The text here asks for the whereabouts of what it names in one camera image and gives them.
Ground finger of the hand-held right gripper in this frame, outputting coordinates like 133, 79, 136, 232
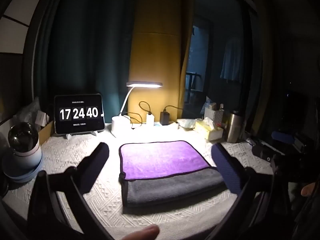
252, 145, 284, 162
272, 131, 294, 143

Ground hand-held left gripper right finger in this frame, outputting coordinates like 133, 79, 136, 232
205, 143, 275, 240

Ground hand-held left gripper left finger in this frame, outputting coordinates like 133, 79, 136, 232
27, 142, 114, 240

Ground purple and grey towel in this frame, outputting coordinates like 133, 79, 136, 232
118, 140, 227, 208

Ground person's right hand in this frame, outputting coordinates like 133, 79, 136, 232
301, 182, 318, 198

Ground person's left hand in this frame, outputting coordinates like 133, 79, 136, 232
119, 224, 160, 240

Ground white tablet stand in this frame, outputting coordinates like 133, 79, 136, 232
65, 129, 98, 139

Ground steel tumbler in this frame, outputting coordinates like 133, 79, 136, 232
226, 110, 244, 143

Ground white patterned tablecloth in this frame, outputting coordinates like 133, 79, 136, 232
2, 122, 275, 240

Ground yellow tissue pack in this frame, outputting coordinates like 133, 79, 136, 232
194, 117, 224, 142

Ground white desk lamp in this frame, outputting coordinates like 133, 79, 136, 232
111, 81, 163, 134

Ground tablet with clock display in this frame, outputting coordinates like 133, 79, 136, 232
54, 94, 106, 135

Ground white storage basket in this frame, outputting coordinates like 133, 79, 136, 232
203, 102, 226, 126

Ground cardboard box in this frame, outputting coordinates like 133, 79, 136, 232
37, 121, 56, 143

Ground small white box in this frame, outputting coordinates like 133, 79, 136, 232
35, 110, 50, 127

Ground metal bowl on pale cup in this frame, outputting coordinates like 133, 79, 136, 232
7, 122, 43, 171

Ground black charger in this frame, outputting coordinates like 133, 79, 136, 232
160, 110, 170, 126

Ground blue plate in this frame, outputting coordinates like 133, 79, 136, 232
2, 152, 44, 183

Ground clear plastic bag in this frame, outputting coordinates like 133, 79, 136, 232
14, 97, 42, 131

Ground hanging pale blue shirt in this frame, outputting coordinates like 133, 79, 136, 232
220, 37, 247, 83

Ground dark balcony railing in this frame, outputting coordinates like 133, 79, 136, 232
185, 72, 204, 96

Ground teal curtain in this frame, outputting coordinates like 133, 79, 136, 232
32, 0, 137, 128

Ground yellow curtain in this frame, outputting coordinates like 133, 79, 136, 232
128, 0, 196, 123

